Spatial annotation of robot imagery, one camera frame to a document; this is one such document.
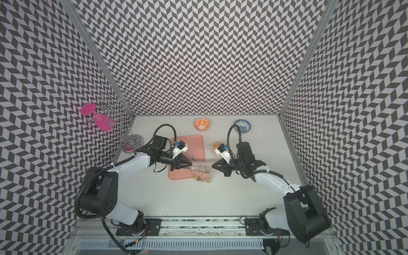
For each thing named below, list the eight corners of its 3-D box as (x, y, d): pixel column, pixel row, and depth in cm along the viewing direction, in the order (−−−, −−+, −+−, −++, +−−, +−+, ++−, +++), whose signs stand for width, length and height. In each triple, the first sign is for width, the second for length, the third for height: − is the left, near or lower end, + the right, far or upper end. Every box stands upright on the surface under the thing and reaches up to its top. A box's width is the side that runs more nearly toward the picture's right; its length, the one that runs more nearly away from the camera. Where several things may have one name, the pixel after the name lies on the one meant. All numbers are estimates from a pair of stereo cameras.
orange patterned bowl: (194, 131, 111) (193, 127, 108) (195, 122, 117) (194, 118, 114) (210, 131, 111) (209, 127, 108) (210, 122, 117) (210, 118, 114)
